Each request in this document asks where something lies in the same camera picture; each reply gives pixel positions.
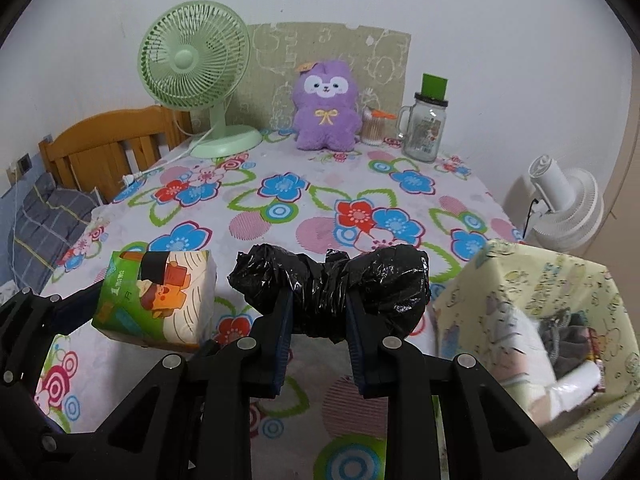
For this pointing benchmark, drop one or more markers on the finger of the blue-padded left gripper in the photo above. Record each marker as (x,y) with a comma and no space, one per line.
(225,409)

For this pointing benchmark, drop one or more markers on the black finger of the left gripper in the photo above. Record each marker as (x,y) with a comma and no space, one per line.
(33,446)

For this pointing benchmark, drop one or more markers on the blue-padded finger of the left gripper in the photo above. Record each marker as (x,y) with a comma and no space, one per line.
(30,322)

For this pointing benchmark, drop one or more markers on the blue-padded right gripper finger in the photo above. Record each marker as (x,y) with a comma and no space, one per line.
(445,418)

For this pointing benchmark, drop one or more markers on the green orange tissue pack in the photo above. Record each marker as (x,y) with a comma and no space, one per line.
(158,299)

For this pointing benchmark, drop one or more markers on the white plastic tissue pack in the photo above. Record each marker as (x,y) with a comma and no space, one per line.
(576,386)

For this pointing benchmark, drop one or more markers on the black plastic bag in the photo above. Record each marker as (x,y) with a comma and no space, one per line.
(391,282)

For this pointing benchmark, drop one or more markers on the dark drawstring pouch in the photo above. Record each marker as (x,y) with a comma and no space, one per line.
(565,338)

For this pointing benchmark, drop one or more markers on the white cloth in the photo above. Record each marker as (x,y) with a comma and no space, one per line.
(525,370)

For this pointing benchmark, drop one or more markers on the yellow cartoon tissue pack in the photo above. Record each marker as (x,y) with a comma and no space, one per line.
(596,357)

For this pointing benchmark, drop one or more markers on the grey plaid bedding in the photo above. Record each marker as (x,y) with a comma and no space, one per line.
(47,223)

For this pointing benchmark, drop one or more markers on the floral tablecloth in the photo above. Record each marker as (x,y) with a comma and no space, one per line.
(311,202)

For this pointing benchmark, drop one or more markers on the yellow cartoon storage box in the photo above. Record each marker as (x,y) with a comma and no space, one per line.
(474,308)

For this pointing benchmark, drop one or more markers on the wooden bed headboard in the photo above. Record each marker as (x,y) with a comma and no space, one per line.
(96,153)

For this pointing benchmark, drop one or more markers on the white standing fan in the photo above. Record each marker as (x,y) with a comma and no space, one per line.
(556,208)

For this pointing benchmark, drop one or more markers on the glass mason jar mug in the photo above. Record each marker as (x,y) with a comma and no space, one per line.
(420,127)

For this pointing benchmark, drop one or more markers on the toothpick jar orange lid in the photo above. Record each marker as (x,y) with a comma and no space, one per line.
(374,124)

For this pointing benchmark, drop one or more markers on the green desk fan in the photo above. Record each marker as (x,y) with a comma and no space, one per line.
(192,58)

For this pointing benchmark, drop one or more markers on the purple plush toy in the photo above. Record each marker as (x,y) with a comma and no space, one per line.
(325,98)

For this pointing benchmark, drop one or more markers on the green cup on jar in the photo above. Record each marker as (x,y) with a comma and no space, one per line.
(433,87)

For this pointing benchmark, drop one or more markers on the beige patterned board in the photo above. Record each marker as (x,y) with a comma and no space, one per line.
(377,57)

